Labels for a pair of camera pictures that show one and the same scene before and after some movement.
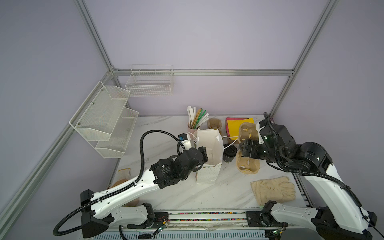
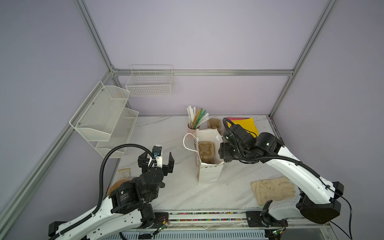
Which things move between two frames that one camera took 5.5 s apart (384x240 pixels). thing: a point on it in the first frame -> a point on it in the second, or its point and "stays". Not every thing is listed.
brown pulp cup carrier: [247, 131] -> [206, 151]
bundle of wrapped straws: [195, 120] stays
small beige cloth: [124, 174] stays
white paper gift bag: [211, 139] stays
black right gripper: [246, 145] -> [221, 151]
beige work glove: [277, 189] stays
